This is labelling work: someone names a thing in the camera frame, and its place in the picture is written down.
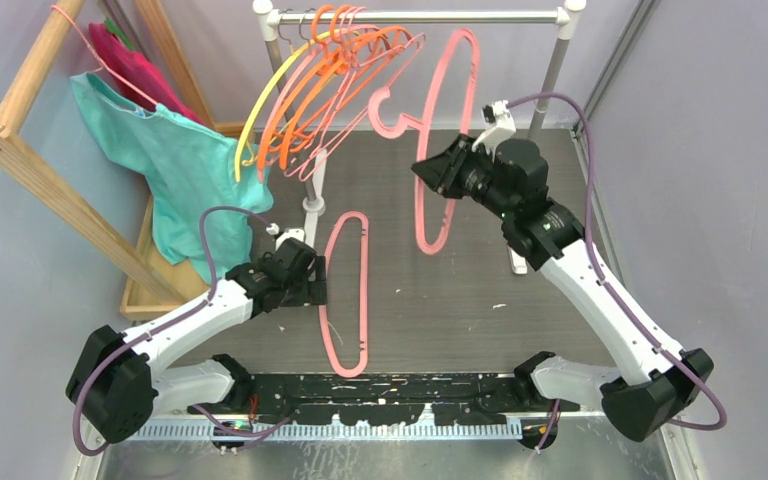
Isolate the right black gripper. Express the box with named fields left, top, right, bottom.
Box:
left=412, top=133, right=514, bottom=220

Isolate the thick pink hanger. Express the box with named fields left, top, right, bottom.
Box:
left=367, top=28, right=481, bottom=256
left=318, top=210, right=371, bottom=380

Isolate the yellow hanger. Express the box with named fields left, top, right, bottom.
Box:
left=234, top=9, right=339, bottom=184

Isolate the pink metal-hook hanger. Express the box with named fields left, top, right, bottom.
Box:
left=253, top=5, right=374, bottom=182

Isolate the orange plastic hanger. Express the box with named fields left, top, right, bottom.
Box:
left=240, top=4, right=415, bottom=179

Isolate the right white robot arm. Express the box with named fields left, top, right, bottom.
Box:
left=411, top=134, right=714, bottom=442

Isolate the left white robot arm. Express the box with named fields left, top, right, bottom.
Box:
left=65, top=238, right=327, bottom=444

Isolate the wooden clothes rack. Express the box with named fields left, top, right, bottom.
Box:
left=0, top=0, right=257, bottom=322

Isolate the teal t-shirt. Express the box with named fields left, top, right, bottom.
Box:
left=70, top=73, right=274, bottom=282

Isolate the white metal clothes rack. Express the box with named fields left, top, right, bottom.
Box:
left=258, top=1, right=586, bottom=245

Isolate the magenta garment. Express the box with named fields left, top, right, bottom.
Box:
left=88, top=23, right=204, bottom=124

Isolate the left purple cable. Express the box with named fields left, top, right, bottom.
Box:
left=71, top=205, right=282, bottom=458

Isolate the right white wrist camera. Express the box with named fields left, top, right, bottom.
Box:
left=471, top=100, right=516, bottom=154

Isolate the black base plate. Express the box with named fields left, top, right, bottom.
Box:
left=188, top=373, right=579, bottom=450

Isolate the thin pink wire hanger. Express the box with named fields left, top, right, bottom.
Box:
left=50, top=4, right=158, bottom=107

